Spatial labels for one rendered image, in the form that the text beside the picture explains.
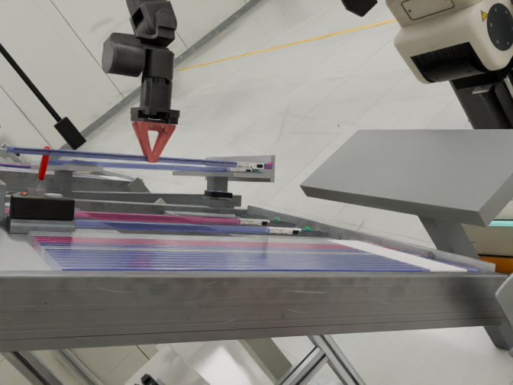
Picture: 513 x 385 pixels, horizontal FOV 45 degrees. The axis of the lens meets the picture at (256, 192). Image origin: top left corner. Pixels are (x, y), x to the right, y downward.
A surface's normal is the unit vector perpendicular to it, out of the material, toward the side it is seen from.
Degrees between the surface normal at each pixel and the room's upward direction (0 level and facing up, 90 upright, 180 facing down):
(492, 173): 0
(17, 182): 90
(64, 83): 90
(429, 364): 0
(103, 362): 90
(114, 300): 90
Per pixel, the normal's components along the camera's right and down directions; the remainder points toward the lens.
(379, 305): 0.46, 0.09
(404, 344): -0.54, -0.76
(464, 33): -0.53, 0.75
